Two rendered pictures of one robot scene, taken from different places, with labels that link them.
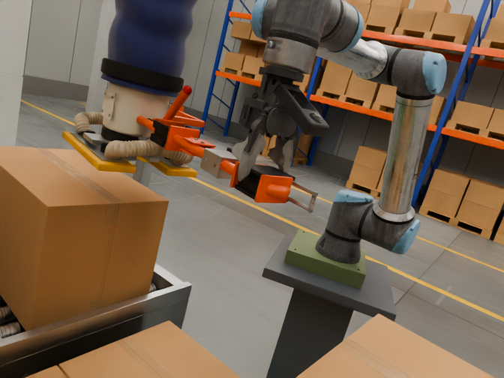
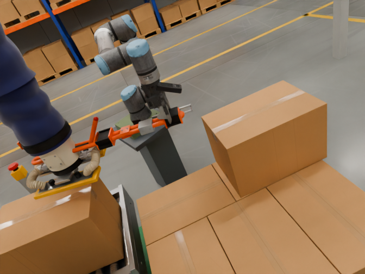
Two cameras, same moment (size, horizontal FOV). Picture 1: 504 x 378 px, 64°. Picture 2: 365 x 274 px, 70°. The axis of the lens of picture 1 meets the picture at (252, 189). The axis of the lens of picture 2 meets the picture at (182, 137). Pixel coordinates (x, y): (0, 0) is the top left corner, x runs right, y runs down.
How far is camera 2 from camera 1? 0.82 m
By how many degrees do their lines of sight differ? 41
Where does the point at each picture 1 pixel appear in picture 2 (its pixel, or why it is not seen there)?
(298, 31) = (153, 67)
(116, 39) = (34, 133)
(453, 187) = (88, 38)
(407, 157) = not seen: hidden behind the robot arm
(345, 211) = (133, 99)
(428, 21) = not seen: outside the picture
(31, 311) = (117, 251)
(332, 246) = (140, 116)
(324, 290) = (158, 131)
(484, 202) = not seen: hidden behind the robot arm
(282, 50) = (153, 76)
